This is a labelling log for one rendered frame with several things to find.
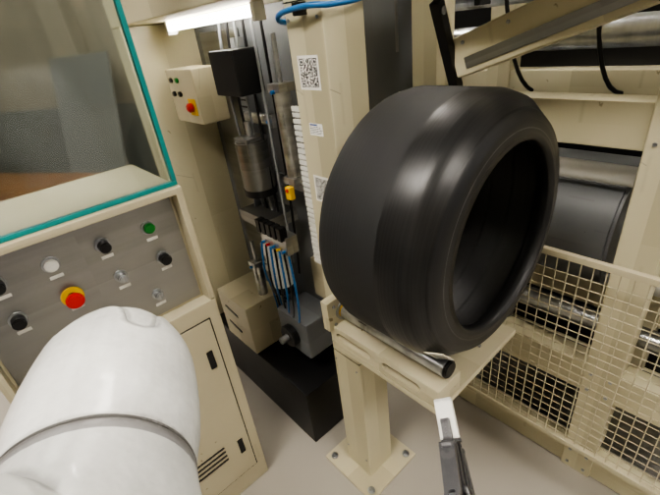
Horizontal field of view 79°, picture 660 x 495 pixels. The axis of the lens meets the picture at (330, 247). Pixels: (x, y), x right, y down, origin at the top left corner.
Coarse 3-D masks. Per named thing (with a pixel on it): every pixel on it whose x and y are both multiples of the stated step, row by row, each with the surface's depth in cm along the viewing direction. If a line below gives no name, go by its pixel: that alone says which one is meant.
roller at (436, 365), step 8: (344, 312) 111; (352, 320) 109; (368, 328) 104; (376, 336) 103; (384, 336) 101; (392, 344) 99; (400, 344) 97; (408, 352) 96; (416, 360) 94; (424, 360) 92; (432, 360) 91; (440, 360) 90; (448, 360) 90; (432, 368) 91; (440, 368) 90; (448, 368) 89; (448, 376) 90
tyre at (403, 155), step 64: (384, 128) 74; (448, 128) 67; (512, 128) 70; (384, 192) 69; (448, 192) 65; (512, 192) 106; (320, 256) 84; (384, 256) 69; (448, 256) 68; (512, 256) 107; (384, 320) 77; (448, 320) 75
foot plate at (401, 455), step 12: (396, 444) 172; (336, 456) 170; (348, 456) 170; (396, 456) 168; (408, 456) 167; (348, 468) 165; (360, 468) 164; (384, 468) 163; (396, 468) 163; (360, 480) 160; (372, 480) 160; (384, 480) 159; (372, 492) 155
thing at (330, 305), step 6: (324, 300) 110; (330, 300) 110; (336, 300) 110; (324, 306) 109; (330, 306) 110; (336, 306) 111; (324, 312) 111; (330, 312) 110; (336, 312) 112; (324, 318) 112; (330, 318) 111; (336, 318) 113; (342, 318) 114; (324, 324) 114; (330, 324) 112; (336, 324) 113; (330, 330) 113
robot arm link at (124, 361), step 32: (96, 320) 35; (128, 320) 36; (160, 320) 39; (64, 352) 31; (96, 352) 31; (128, 352) 31; (160, 352) 34; (32, 384) 29; (64, 384) 28; (96, 384) 28; (128, 384) 28; (160, 384) 30; (192, 384) 35; (32, 416) 26; (64, 416) 25; (160, 416) 28; (192, 416) 32; (0, 448) 26; (192, 448) 29
